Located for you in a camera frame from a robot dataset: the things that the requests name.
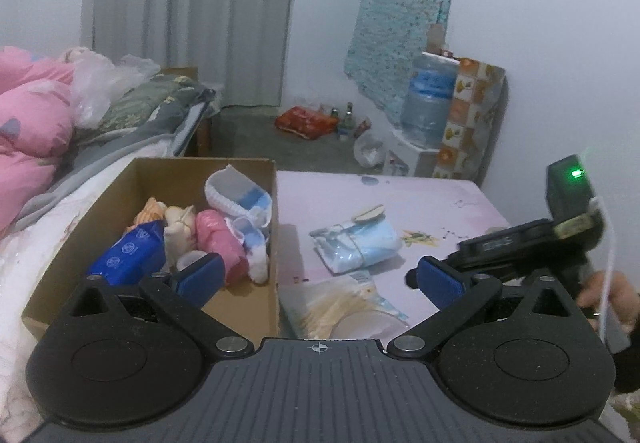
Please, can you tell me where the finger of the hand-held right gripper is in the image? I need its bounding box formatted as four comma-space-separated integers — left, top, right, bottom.
447, 219, 563, 282

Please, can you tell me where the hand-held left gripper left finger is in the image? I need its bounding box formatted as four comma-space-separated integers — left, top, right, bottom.
64, 253, 252, 357

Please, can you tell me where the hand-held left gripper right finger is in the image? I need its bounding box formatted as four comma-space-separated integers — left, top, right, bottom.
384, 255, 572, 357

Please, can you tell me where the pink plastic bag roll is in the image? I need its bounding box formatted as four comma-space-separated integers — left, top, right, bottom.
195, 210, 250, 284

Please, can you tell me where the cream yellow towel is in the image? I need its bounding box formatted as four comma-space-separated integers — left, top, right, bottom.
164, 205, 197, 269

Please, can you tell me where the white blue knitted baby shoe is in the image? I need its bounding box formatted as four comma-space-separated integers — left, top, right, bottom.
205, 164, 273, 226
225, 215, 271, 285

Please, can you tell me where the orange striped sock bundle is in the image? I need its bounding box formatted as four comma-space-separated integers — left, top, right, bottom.
134, 197, 168, 229

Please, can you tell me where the blue face mask bundle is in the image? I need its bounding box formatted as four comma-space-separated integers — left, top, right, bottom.
309, 205, 402, 274

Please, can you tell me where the clear drinking glass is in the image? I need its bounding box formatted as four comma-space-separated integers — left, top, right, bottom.
330, 310, 408, 340

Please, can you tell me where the brown cardboard box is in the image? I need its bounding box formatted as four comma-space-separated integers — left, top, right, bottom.
21, 157, 281, 341

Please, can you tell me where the cotton swab packet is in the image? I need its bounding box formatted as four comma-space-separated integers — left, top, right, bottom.
280, 270, 408, 340

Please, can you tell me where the person's right hand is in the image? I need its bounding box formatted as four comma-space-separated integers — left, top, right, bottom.
577, 270, 640, 326

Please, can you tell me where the white plastic bag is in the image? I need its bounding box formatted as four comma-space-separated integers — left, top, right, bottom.
353, 133, 386, 168

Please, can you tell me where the grey bedsheet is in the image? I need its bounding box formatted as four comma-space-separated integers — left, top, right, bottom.
15, 100, 211, 229

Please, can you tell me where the large water bottle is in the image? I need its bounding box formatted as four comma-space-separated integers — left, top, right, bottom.
400, 52, 460, 148

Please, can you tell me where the white quilted mattress cover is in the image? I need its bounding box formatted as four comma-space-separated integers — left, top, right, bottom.
0, 183, 136, 424

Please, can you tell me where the green floral pillow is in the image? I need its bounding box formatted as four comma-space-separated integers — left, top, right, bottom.
75, 75, 221, 144

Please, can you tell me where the red snack bag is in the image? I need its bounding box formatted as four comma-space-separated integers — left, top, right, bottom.
275, 106, 340, 141

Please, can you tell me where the clear plastic bag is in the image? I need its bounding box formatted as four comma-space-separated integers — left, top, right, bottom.
70, 54, 161, 128

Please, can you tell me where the pink duvet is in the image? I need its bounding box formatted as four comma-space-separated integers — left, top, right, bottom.
0, 45, 76, 239

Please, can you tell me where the white cable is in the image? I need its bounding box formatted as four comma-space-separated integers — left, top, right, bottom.
590, 197, 618, 339

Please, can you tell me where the wooden bed frame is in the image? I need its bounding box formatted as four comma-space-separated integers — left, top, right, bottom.
160, 67, 213, 158

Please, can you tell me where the teal patterned wall cloth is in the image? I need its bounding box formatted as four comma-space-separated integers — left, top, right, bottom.
344, 0, 456, 124

